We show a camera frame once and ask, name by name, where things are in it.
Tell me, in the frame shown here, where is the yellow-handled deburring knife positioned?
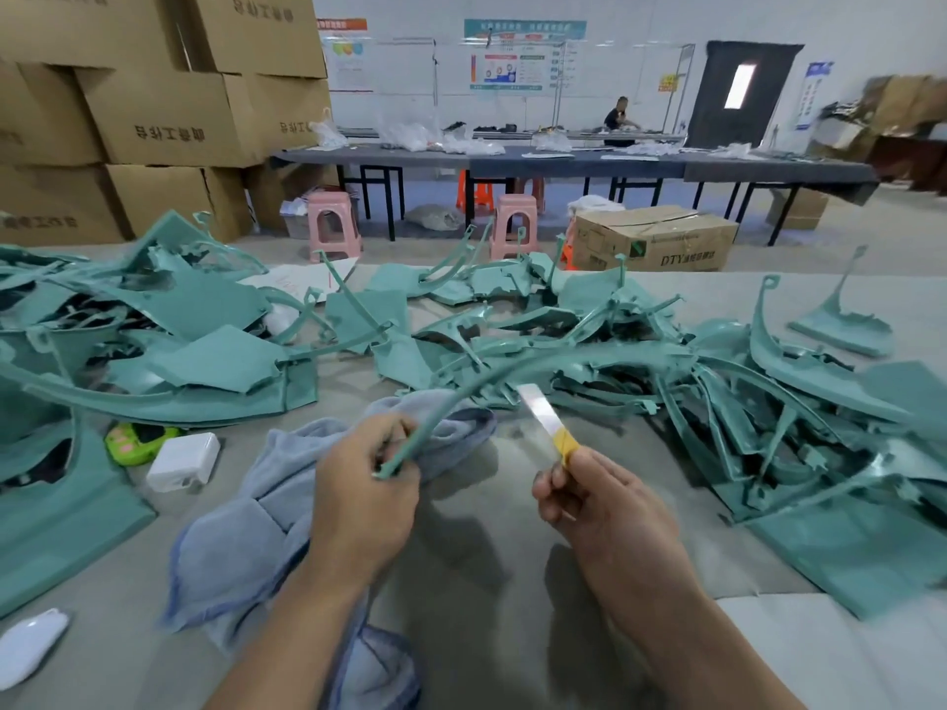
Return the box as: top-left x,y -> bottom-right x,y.
518,383 -> 582,467

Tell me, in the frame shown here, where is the pink plastic stool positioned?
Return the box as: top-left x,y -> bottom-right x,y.
489,193 -> 541,261
306,190 -> 364,263

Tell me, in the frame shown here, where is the long grey work table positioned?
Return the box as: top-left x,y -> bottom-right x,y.
270,140 -> 881,246

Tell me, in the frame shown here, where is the colourful wall poster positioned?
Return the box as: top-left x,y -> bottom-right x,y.
471,39 -> 564,95

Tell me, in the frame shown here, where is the brown cardboard box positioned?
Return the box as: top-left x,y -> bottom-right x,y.
569,205 -> 740,273

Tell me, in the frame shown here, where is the heap of clear plastic bags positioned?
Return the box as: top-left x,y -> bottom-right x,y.
308,116 -> 508,157

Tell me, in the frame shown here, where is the orange object under table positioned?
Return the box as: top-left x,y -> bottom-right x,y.
456,170 -> 494,216

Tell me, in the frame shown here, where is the white oval plastic piece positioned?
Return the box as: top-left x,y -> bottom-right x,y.
0,607 -> 71,692

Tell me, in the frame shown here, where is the white power adapter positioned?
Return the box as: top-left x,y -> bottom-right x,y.
145,431 -> 222,494

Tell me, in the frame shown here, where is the person's left forearm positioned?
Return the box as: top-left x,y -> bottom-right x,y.
207,561 -> 375,710

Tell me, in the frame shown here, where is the stack of brown cardboard boxes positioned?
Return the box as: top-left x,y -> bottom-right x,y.
0,0 -> 334,246

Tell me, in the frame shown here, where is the person's left hand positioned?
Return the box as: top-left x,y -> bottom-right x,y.
303,413 -> 423,589

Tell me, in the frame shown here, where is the green and yellow gadget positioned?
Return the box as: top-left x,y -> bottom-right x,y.
104,421 -> 182,467

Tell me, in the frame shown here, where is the person's right hand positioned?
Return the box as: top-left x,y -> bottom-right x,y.
533,446 -> 704,630

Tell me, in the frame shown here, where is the grey-blue wiping cloth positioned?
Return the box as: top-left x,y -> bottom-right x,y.
163,389 -> 500,710

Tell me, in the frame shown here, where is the white foam sheet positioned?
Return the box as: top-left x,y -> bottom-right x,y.
720,591 -> 947,710

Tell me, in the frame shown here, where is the dark door with window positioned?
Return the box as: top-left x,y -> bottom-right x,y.
687,40 -> 805,152

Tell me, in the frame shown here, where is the single green plastic part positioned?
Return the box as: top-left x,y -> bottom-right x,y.
374,341 -> 697,482

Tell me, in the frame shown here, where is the pile of green plastic parts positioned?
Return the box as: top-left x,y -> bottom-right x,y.
0,209 -> 947,622

